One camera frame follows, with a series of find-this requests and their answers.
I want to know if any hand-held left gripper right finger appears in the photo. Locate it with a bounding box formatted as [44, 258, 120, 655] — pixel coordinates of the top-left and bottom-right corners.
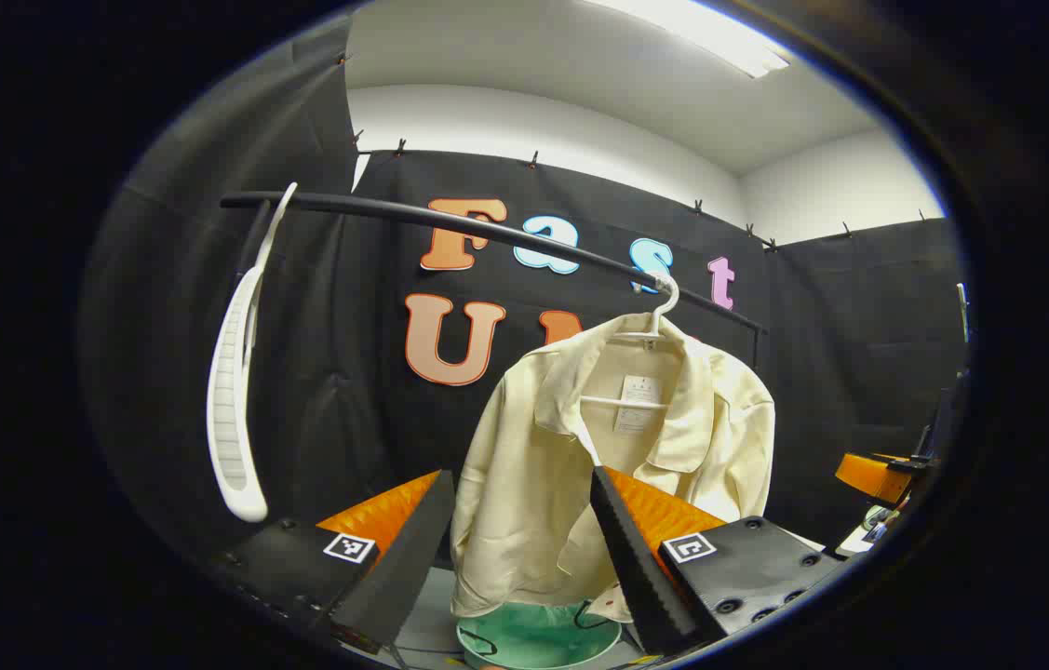
[589, 465, 846, 652]

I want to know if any cream shirt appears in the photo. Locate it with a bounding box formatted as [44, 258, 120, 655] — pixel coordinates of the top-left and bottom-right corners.
[450, 312, 776, 623]

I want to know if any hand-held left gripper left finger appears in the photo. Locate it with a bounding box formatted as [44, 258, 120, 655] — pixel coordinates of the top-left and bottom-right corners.
[208, 470, 456, 652]

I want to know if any black backdrop cloth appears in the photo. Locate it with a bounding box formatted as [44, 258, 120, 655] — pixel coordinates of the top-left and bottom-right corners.
[82, 19, 967, 578]

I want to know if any white plastic hanger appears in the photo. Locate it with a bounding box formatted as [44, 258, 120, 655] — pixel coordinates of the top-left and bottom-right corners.
[207, 182, 299, 523]
[580, 272, 683, 410]

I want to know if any green laundry hamper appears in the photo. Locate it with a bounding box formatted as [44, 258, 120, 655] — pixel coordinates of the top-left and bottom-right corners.
[456, 600, 623, 670]

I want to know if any black clothes rail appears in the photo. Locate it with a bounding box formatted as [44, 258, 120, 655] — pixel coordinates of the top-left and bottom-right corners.
[220, 191, 767, 369]

